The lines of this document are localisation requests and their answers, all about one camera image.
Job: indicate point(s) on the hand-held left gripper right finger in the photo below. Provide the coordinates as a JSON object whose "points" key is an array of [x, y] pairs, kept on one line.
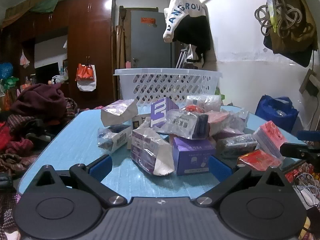
{"points": [[220, 168]]}

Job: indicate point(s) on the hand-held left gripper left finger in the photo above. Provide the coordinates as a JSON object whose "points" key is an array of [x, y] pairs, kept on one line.
{"points": [[101, 167]]}

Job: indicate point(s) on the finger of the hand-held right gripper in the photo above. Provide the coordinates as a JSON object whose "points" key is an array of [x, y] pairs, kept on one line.
{"points": [[308, 134], [295, 150]]}

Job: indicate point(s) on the white plastic laundry basket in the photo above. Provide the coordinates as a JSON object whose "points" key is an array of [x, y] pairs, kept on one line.
{"points": [[165, 85]]}

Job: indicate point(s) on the purple cardboard box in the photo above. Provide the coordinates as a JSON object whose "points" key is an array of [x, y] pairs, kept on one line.
{"points": [[193, 158]]}

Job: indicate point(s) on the dark packet in clear bag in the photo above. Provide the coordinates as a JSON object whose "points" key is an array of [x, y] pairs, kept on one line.
{"points": [[236, 145]]}

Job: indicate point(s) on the pink card packet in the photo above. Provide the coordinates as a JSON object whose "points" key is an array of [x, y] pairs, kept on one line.
{"points": [[270, 137]]}

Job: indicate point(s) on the white barcode box in bag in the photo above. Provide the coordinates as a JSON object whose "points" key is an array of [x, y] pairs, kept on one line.
{"points": [[116, 137]]}

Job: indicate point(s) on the red flat packet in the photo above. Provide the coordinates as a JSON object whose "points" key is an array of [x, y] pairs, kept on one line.
{"points": [[260, 160]]}

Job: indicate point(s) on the blue tote bag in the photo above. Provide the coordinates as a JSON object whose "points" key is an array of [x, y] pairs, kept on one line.
{"points": [[270, 108]]}

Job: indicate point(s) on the pink packet in clear bag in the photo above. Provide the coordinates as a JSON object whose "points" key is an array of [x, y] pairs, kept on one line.
{"points": [[221, 120]]}

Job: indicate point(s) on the purple white box in bag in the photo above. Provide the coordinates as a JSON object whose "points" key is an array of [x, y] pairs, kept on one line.
{"points": [[150, 152]]}

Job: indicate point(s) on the bagged box with dark end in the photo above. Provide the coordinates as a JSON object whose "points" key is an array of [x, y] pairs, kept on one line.
{"points": [[186, 125]]}

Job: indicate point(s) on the grey packet in clear bag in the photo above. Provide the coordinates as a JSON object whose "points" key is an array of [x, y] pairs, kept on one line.
{"points": [[118, 112]]}

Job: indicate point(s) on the black and yellow box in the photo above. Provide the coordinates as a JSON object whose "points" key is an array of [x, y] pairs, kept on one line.
{"points": [[138, 123]]}

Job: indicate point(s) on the clear packet with red item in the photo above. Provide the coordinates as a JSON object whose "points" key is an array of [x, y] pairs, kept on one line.
{"points": [[202, 102]]}

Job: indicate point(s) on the purple box with white letters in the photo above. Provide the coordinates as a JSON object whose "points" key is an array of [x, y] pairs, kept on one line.
{"points": [[162, 111]]}

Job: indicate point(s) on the maroon cloth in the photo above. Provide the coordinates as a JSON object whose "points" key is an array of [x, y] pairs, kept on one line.
{"points": [[42, 100]]}

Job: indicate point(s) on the red plaid cloth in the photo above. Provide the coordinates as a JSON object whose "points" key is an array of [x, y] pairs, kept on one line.
{"points": [[15, 142]]}

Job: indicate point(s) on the orange and white plastic bag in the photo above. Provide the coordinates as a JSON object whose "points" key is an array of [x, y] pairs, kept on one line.
{"points": [[85, 73]]}

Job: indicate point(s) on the brown hanging bag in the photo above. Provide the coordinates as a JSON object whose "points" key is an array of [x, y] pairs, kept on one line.
{"points": [[296, 36]]}

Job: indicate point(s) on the black television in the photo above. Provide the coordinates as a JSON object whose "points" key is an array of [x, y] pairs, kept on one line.
{"points": [[47, 74]]}

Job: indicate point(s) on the wooden sticks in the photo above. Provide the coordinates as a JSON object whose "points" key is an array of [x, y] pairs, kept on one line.
{"points": [[120, 55]]}

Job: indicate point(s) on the metal crutches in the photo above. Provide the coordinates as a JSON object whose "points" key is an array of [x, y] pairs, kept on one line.
{"points": [[180, 58]]}

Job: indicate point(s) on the grey door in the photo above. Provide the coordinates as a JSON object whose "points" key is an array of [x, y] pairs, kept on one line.
{"points": [[150, 45]]}

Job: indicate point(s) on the small white hanging bag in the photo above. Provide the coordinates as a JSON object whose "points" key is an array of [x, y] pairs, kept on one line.
{"points": [[24, 60]]}

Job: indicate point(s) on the blue plastic bag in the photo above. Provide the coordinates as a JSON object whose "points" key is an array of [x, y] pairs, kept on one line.
{"points": [[5, 70]]}

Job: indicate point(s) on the black hanging garment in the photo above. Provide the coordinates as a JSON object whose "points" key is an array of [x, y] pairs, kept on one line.
{"points": [[192, 32]]}

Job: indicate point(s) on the brown wooden wardrobe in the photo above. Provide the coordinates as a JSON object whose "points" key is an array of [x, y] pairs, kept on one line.
{"points": [[82, 30]]}

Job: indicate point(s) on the red door notice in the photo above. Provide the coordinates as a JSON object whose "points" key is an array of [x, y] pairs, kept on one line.
{"points": [[148, 21]]}

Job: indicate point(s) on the white hoodie with blue letters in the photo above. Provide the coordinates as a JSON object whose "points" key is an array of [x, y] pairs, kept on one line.
{"points": [[180, 7]]}

